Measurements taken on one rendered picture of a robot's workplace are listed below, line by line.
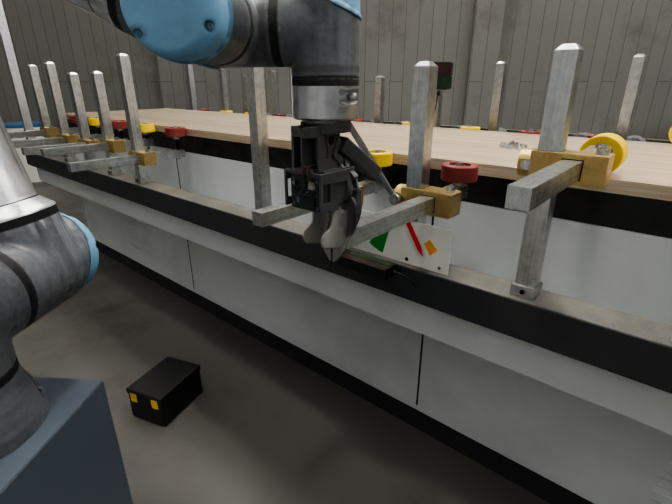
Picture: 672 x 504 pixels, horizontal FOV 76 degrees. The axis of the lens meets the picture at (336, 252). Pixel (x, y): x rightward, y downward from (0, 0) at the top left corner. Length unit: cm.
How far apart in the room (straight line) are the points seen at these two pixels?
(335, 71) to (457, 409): 107
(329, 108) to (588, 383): 68
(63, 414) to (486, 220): 93
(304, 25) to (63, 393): 68
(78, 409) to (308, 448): 84
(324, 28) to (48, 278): 56
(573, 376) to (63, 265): 92
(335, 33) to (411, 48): 459
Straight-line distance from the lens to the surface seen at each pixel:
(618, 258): 105
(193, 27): 46
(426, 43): 517
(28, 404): 80
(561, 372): 95
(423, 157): 90
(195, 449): 155
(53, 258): 82
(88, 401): 84
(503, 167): 105
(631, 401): 95
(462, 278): 92
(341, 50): 58
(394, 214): 77
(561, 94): 80
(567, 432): 128
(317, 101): 57
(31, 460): 77
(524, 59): 537
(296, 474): 143
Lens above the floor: 108
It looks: 22 degrees down
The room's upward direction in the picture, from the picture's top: straight up
